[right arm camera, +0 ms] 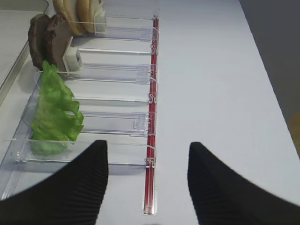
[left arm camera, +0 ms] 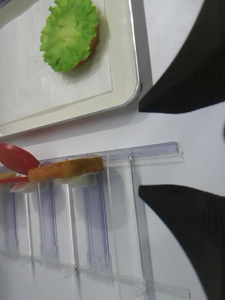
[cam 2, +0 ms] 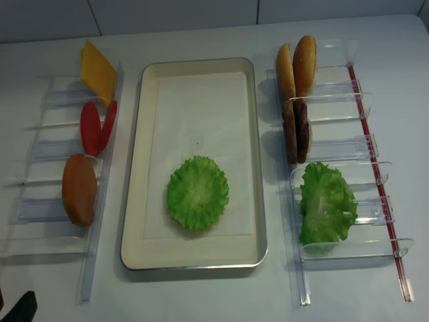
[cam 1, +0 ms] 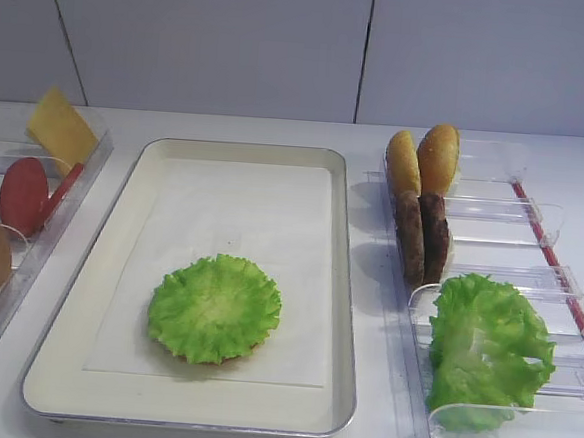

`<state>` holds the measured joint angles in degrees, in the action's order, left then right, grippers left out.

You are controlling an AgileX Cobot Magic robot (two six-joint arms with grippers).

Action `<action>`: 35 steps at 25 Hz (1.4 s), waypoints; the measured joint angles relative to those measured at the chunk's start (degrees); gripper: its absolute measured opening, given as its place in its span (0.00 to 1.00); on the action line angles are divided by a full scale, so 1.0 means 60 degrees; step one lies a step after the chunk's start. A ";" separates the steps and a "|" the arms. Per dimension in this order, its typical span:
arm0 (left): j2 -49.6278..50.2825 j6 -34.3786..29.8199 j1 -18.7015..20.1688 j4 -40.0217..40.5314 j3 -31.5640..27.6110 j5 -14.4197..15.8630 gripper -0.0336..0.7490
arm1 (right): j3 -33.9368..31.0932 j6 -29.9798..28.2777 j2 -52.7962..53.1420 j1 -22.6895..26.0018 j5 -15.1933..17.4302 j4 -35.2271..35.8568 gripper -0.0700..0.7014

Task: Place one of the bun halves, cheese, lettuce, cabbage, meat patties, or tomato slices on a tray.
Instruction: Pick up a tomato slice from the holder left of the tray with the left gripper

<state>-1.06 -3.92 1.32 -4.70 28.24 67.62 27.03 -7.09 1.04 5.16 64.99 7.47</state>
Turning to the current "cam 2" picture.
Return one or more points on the flat green lettuce leaf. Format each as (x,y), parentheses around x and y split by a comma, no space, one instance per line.
(197,193)

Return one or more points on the left brown meat patty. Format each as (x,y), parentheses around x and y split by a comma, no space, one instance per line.
(290,131)

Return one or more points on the brown meat patty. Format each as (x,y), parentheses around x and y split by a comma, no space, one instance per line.
(290,131)
(302,129)

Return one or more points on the right brown meat patty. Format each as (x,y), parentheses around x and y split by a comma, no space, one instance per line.
(302,129)

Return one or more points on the right red tomato slice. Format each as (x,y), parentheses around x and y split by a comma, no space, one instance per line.
(108,124)

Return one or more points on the red tomato slice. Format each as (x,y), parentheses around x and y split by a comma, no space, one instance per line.
(90,129)
(108,124)

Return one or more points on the upright green lettuce leaf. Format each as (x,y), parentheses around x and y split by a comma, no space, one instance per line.
(328,206)

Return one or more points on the left red tomato slice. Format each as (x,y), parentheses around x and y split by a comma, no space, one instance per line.
(90,129)

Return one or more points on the orange-brown bread slice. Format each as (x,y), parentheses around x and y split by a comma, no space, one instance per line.
(79,190)

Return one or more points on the orange cheese slice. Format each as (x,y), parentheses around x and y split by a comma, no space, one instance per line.
(97,73)

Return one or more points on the white paper tray liner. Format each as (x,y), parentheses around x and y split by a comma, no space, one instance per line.
(202,115)

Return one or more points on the cream metal serving tray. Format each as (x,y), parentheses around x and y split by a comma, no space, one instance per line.
(196,251)

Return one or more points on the left bun half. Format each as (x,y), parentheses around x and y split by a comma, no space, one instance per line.
(285,73)

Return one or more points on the right clear acrylic rack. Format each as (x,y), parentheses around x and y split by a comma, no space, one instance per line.
(336,140)

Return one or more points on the clear acrylic rack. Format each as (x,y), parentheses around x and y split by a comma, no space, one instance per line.
(37,224)
(336,140)

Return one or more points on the right sesame bun half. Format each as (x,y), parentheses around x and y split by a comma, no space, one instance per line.
(304,65)

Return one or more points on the left clear acrylic rack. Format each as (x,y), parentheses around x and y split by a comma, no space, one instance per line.
(37,224)

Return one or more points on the black object at corner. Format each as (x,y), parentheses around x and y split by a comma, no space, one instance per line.
(24,310)

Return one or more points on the red rail strip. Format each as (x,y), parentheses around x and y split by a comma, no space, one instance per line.
(394,241)

